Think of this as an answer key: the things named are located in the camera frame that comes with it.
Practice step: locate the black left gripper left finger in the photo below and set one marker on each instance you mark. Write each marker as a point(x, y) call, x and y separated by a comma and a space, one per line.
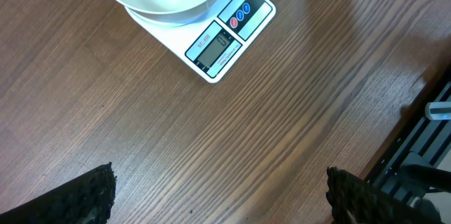
point(86, 199)

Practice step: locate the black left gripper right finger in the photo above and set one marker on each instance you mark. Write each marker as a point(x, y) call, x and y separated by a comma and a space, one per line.
point(354, 201)

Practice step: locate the white digital kitchen scale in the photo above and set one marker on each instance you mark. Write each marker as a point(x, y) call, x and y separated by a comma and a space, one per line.
point(213, 42)

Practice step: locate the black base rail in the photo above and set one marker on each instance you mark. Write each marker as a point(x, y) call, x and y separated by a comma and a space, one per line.
point(414, 170)

